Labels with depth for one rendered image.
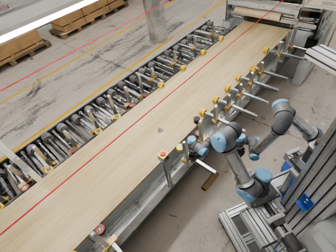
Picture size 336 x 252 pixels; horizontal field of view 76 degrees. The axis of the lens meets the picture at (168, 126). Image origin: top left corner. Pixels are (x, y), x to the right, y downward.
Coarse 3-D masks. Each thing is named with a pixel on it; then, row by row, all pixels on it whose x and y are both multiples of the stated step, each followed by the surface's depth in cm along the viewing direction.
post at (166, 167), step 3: (162, 162) 180; (165, 162) 180; (165, 165) 183; (165, 168) 186; (168, 168) 190; (165, 171) 192; (168, 171) 192; (165, 174) 195; (168, 174) 195; (168, 177) 198; (168, 180) 202; (171, 180) 206; (168, 183) 208; (171, 183) 209
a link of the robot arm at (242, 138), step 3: (240, 135) 181; (243, 135) 181; (240, 138) 179; (243, 138) 179; (237, 141) 183; (240, 141) 181; (243, 141) 181; (237, 144) 186; (240, 144) 184; (243, 144) 186
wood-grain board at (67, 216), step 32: (256, 32) 348; (192, 64) 310; (224, 64) 300; (256, 64) 291; (160, 96) 272; (192, 96) 264; (224, 96) 257; (192, 128) 230; (96, 160) 217; (128, 160) 213; (32, 192) 202; (64, 192) 198; (96, 192) 194; (128, 192) 190; (0, 224) 185; (32, 224) 181; (64, 224) 178; (96, 224) 175
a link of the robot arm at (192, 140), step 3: (192, 135) 177; (189, 138) 175; (192, 138) 175; (195, 138) 175; (189, 141) 174; (192, 141) 173; (195, 141) 174; (189, 144) 176; (192, 144) 174; (189, 147) 180; (192, 147) 175
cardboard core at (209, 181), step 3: (216, 171) 284; (213, 174) 281; (216, 174) 282; (210, 177) 279; (213, 177) 279; (207, 180) 277; (210, 180) 277; (213, 180) 279; (204, 183) 275; (207, 183) 274; (210, 183) 276; (201, 186) 273; (204, 186) 272; (207, 186) 273; (204, 189) 276
